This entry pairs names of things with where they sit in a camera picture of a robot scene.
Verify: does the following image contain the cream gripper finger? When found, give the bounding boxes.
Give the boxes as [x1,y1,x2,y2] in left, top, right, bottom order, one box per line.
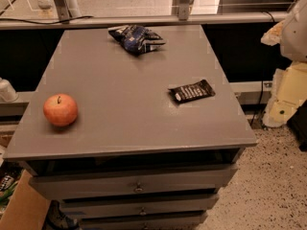
[261,21,284,46]
[262,62,307,127]

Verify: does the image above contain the red apple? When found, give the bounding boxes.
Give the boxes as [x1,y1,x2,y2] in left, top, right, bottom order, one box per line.
[43,94,78,127]

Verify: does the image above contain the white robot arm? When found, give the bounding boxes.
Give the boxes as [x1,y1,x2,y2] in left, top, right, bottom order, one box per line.
[261,0,307,127]

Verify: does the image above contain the blue chip bag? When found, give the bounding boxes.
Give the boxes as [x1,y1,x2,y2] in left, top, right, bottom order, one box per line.
[107,25,166,56]

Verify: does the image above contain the black snack bar wrapper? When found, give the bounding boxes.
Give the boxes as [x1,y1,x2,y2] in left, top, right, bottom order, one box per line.
[170,80,215,104]

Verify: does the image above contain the middle grey drawer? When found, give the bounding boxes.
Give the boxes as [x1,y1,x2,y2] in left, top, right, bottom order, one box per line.
[60,194,219,219]

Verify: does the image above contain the grey drawer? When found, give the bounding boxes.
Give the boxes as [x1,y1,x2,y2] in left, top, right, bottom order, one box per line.
[60,194,219,219]
[80,211,207,230]
[29,164,238,200]

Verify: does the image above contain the grey drawer cabinet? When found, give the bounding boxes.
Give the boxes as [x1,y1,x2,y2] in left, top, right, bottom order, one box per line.
[3,24,258,230]

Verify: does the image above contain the bottom grey drawer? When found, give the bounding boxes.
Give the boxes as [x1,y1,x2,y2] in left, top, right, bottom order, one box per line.
[80,211,207,230]

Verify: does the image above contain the top grey drawer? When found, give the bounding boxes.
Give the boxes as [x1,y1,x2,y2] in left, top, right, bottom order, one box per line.
[29,164,238,200]

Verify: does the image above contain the white cylinder object left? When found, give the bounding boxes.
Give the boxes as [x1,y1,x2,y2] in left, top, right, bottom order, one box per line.
[0,78,18,103]

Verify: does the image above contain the cardboard box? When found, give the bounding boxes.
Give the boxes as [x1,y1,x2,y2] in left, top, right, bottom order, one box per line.
[0,171,50,230]

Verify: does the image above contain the snack packages on floor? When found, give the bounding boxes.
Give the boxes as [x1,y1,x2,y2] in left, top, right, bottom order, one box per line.
[0,174,18,205]

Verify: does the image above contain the black hanging cable right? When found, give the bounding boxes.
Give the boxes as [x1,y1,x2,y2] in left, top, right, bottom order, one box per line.
[249,80,265,127]

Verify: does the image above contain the grey metal rail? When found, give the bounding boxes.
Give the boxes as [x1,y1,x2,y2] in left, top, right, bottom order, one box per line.
[0,11,288,30]

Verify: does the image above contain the black cable on rail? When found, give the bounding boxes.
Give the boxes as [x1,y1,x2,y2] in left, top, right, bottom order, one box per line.
[0,14,94,25]

